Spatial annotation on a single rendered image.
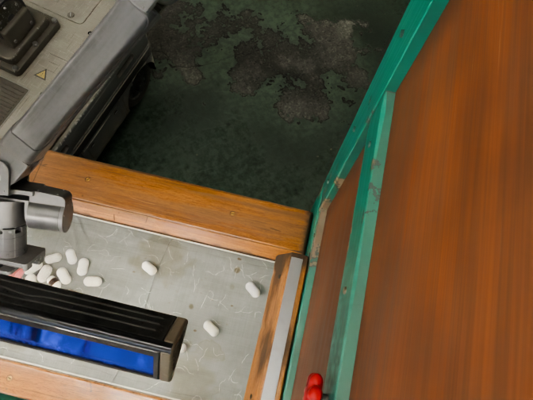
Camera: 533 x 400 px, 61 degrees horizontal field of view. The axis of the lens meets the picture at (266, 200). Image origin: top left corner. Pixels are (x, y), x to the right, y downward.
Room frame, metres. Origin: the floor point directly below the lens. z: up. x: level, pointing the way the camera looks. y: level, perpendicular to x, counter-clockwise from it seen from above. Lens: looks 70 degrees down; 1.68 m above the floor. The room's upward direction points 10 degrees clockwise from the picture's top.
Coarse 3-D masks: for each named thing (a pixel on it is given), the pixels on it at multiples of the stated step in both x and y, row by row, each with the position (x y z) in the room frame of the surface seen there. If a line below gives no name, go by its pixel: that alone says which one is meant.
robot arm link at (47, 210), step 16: (0, 160) 0.23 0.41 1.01; (0, 176) 0.21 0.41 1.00; (0, 192) 0.19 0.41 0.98; (16, 192) 0.19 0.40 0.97; (32, 192) 0.20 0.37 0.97; (48, 192) 0.21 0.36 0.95; (64, 192) 0.22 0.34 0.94; (32, 208) 0.18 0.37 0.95; (48, 208) 0.18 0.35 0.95; (64, 208) 0.19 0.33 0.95; (32, 224) 0.15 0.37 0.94; (48, 224) 0.16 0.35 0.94; (64, 224) 0.17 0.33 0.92
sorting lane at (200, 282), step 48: (48, 240) 0.17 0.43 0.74; (96, 240) 0.18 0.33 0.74; (144, 240) 0.20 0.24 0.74; (96, 288) 0.09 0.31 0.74; (144, 288) 0.10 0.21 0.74; (192, 288) 0.12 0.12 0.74; (240, 288) 0.14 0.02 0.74; (192, 336) 0.03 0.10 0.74; (240, 336) 0.04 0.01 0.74; (144, 384) -0.07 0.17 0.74; (192, 384) -0.06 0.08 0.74; (240, 384) -0.04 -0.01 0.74
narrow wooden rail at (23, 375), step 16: (0, 368) -0.08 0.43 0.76; (16, 368) -0.08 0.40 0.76; (32, 368) -0.07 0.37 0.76; (0, 384) -0.11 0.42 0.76; (16, 384) -0.10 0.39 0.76; (32, 384) -0.10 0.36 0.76; (48, 384) -0.10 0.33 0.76; (64, 384) -0.09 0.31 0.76; (80, 384) -0.09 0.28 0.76; (96, 384) -0.08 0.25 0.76
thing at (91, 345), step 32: (0, 288) 0.04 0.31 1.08; (32, 288) 0.04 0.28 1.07; (0, 320) 0.00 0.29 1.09; (32, 320) 0.01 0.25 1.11; (64, 320) 0.01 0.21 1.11; (96, 320) 0.02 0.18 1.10; (128, 320) 0.02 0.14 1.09; (160, 320) 0.03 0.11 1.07; (64, 352) -0.03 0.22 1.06; (96, 352) -0.02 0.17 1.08; (128, 352) -0.01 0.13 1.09; (160, 352) -0.01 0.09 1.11
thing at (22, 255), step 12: (12, 228) 0.14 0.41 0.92; (24, 228) 0.15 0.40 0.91; (0, 240) 0.12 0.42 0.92; (12, 240) 0.12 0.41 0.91; (24, 240) 0.13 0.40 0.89; (0, 252) 0.10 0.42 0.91; (12, 252) 0.11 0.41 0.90; (24, 252) 0.11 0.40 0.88; (36, 252) 0.12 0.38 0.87; (12, 264) 0.09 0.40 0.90; (24, 264) 0.09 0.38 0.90
